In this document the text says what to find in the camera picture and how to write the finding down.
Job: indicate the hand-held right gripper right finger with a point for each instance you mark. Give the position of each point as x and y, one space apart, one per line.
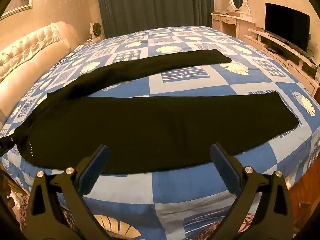
225 167

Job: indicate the white dressing table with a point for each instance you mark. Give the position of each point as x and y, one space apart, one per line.
227 23

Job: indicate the blue patterned bedspread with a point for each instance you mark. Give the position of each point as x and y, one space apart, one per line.
187 80

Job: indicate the black pants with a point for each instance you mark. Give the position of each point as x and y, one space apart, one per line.
150 130

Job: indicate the small round desk fan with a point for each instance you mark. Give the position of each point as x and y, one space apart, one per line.
97 28

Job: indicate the cream tufted headboard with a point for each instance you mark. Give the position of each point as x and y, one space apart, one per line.
30 55

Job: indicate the black flat television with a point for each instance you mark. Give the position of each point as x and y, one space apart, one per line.
287 25

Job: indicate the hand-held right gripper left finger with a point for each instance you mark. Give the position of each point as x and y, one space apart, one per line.
93 170

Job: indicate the white television stand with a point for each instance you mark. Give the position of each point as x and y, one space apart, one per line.
297 62

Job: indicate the dark teal curtain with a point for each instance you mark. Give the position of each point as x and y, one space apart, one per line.
150 2

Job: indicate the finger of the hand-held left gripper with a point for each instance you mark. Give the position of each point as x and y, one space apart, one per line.
10 141

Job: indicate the black set-top box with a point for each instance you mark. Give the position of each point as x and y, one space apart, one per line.
273 50

